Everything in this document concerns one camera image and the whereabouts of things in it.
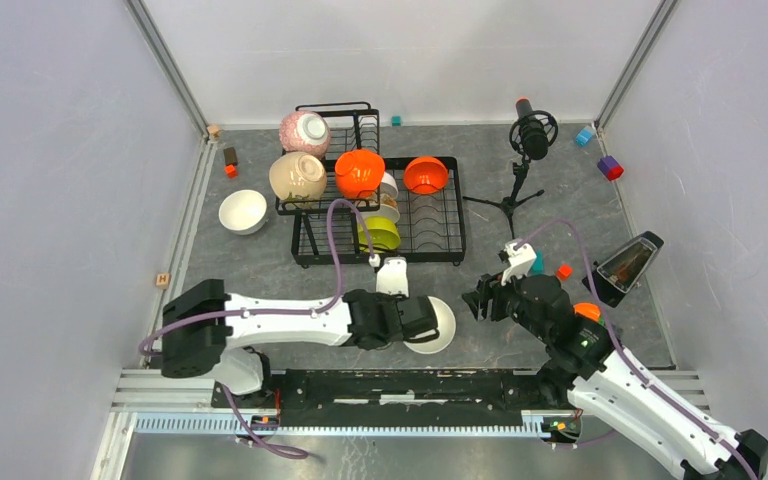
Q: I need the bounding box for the small orange cube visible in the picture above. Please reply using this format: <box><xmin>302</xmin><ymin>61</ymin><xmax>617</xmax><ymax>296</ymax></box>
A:
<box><xmin>555</xmin><ymin>264</ymin><xmax>574</xmax><ymax>281</ymax></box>

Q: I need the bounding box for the black wire dish rack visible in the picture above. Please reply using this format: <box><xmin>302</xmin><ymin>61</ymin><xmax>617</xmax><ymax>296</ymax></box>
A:
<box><xmin>274</xmin><ymin>102</ymin><xmax>467</xmax><ymax>268</ymax></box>

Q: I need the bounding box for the orange bowl tier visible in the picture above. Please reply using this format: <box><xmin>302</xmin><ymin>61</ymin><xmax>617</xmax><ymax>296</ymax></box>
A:
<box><xmin>334</xmin><ymin>149</ymin><xmax>385</xmax><ymax>199</ymax></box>

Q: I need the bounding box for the wooden letter cube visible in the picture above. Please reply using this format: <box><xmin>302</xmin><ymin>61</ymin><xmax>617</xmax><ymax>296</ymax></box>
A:
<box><xmin>155</xmin><ymin>272</ymin><xmax>171</xmax><ymax>289</ymax></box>

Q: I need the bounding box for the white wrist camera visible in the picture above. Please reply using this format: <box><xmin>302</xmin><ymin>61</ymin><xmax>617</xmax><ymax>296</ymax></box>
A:
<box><xmin>376</xmin><ymin>257</ymin><xmax>410</xmax><ymax>297</ymax></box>
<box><xmin>500</xmin><ymin>239</ymin><xmax>537</xmax><ymax>285</ymax></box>

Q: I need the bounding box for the white bowl behind rack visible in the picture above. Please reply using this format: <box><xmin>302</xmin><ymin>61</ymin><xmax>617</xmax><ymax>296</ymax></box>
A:
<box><xmin>379</xmin><ymin>172</ymin><xmax>399</xmax><ymax>199</ymax></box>

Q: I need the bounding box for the purple cable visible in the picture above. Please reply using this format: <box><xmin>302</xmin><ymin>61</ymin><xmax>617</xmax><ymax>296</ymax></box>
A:
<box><xmin>513</xmin><ymin>219</ymin><xmax>763</xmax><ymax>480</ymax></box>
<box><xmin>137</xmin><ymin>198</ymin><xmax>383</xmax><ymax>461</ymax></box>

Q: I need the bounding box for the patterned cream bowl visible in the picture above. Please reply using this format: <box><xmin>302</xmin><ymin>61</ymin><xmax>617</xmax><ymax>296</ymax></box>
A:
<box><xmin>355</xmin><ymin>193</ymin><xmax>401</xmax><ymax>224</ymax></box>

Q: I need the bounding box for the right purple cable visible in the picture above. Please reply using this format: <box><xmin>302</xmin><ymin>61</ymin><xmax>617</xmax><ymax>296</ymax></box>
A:
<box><xmin>513</xmin><ymin>219</ymin><xmax>763</xmax><ymax>480</ymax></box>

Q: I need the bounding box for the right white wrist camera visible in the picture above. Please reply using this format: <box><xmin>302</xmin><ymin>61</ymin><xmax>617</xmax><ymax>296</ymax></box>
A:
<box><xmin>500</xmin><ymin>239</ymin><xmax>537</xmax><ymax>285</ymax></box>

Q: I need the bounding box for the pink floral bowl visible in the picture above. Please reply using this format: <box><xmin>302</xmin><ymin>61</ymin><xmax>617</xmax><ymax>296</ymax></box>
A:
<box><xmin>279</xmin><ymin>110</ymin><xmax>331</xmax><ymax>159</ymax></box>

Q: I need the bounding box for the orange bowl rack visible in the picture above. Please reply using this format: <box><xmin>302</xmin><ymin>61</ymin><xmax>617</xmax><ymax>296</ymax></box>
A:
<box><xmin>403</xmin><ymin>156</ymin><xmax>449</xmax><ymax>195</ymax></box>

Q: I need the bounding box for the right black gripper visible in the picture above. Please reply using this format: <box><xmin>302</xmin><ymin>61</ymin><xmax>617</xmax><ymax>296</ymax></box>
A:
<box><xmin>460</xmin><ymin>262</ymin><xmax>551</xmax><ymax>343</ymax></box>

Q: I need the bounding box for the brown block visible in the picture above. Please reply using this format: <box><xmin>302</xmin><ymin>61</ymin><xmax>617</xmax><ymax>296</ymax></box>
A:
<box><xmin>223</xmin><ymin>147</ymin><xmax>238</xmax><ymax>166</ymax></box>

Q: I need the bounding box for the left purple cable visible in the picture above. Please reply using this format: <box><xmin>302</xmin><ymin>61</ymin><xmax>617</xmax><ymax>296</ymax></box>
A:
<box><xmin>137</xmin><ymin>198</ymin><xmax>383</xmax><ymax>461</ymax></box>

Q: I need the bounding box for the beige ceramic bowl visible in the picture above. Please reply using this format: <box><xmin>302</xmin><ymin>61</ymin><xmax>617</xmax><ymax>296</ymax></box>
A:
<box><xmin>269</xmin><ymin>151</ymin><xmax>327</xmax><ymax>202</ymax></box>

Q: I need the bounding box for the teal block on table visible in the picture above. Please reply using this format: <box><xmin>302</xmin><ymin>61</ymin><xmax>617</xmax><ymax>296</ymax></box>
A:
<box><xmin>530</xmin><ymin>251</ymin><xmax>545</xmax><ymax>275</ymax></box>

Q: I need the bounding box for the white bowl grey rim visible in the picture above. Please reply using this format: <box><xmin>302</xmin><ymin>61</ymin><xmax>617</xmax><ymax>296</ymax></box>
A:
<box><xmin>218</xmin><ymin>189</ymin><xmax>268</xmax><ymax>236</ymax></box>

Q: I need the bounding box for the blue block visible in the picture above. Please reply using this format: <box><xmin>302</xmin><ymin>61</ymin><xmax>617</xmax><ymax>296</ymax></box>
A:
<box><xmin>574</xmin><ymin>125</ymin><xmax>596</xmax><ymax>147</ymax></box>

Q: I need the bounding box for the lime green bowl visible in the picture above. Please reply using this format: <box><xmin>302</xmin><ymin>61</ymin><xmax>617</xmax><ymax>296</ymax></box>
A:
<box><xmin>357</xmin><ymin>215</ymin><xmax>402</xmax><ymax>253</ymax></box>

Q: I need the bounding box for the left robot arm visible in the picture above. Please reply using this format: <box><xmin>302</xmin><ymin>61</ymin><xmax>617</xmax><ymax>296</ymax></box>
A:
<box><xmin>160</xmin><ymin>279</ymin><xmax>456</xmax><ymax>408</ymax></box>

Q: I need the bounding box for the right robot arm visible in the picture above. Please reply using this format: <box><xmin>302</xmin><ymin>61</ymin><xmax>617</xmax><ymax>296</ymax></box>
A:
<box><xmin>462</xmin><ymin>275</ymin><xmax>768</xmax><ymax>479</ymax></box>

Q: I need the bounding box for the purple red block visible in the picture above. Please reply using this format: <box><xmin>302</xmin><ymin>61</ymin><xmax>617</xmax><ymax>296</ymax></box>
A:
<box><xmin>597</xmin><ymin>155</ymin><xmax>624</xmax><ymax>182</ymax></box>

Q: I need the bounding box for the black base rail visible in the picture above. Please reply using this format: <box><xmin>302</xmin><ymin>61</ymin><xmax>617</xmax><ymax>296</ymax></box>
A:
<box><xmin>211</xmin><ymin>369</ymin><xmax>573</xmax><ymax>427</ymax></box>

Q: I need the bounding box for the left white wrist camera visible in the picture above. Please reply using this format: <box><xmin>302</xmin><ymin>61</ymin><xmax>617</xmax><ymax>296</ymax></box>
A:
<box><xmin>376</xmin><ymin>257</ymin><xmax>410</xmax><ymax>297</ymax></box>

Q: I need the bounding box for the orange curved block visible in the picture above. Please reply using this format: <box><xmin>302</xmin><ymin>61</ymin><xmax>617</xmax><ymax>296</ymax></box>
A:
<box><xmin>574</xmin><ymin>302</ymin><xmax>604</xmax><ymax>324</ymax></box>

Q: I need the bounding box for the black microphone on tripod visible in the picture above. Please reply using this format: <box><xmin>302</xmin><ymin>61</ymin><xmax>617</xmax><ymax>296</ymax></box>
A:
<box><xmin>463</xmin><ymin>97</ymin><xmax>559</xmax><ymax>238</ymax></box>

